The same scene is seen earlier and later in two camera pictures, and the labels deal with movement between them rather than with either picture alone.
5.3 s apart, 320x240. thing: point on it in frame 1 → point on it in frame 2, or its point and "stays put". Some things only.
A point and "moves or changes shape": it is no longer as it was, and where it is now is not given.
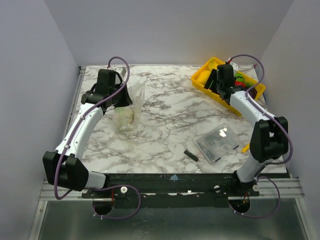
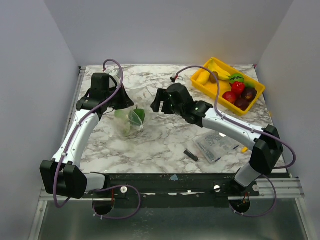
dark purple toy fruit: x=253 y=92 stays put
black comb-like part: x=189 y=154 stays put
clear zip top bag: x=127 y=118 moves or changes shape
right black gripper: x=215 y=80 → x=163 y=100
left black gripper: x=126 y=101 stays put
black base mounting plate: x=171 y=190 stays put
